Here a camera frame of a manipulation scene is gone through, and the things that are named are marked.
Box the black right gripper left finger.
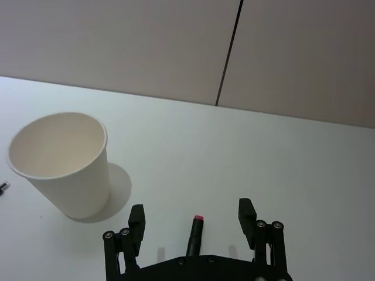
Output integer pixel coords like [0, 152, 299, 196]
[102, 204, 146, 277]

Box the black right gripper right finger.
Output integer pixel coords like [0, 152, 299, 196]
[238, 197, 290, 275]

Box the black marker with red end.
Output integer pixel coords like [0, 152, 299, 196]
[186, 214, 205, 257]

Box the white paper cup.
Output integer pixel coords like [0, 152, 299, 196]
[7, 112, 111, 221]

